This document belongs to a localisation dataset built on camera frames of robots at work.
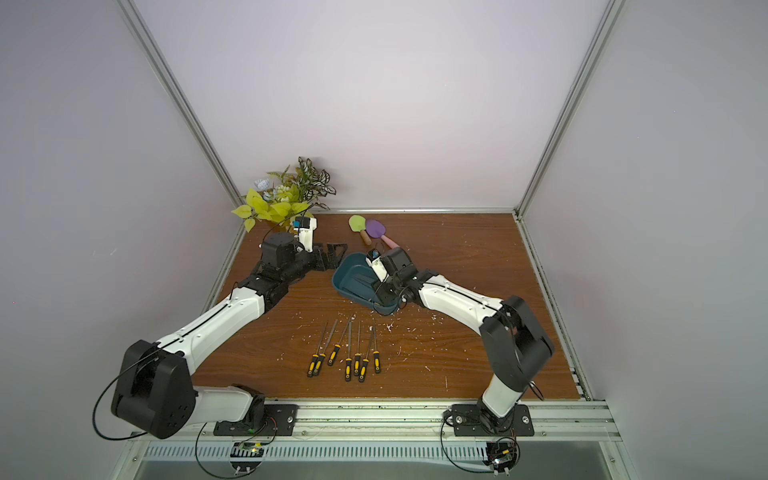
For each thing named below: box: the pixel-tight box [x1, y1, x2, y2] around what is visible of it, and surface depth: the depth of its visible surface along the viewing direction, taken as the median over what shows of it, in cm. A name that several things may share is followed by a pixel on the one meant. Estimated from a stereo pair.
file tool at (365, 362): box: [358, 327, 374, 383], surface depth 81 cm
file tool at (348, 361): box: [345, 321, 352, 382], surface depth 83 cm
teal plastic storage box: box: [332, 252, 402, 315], surface depth 102 cm
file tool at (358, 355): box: [354, 320, 363, 376], surface depth 83 cm
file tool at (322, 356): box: [312, 318, 339, 377], surface depth 83 cm
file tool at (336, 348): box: [327, 317, 355, 367], surface depth 85 cm
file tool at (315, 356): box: [307, 321, 329, 378], surface depth 84 cm
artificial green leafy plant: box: [232, 156, 337, 233], surface depth 96 cm
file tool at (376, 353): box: [373, 319, 381, 374], surface depth 83 cm
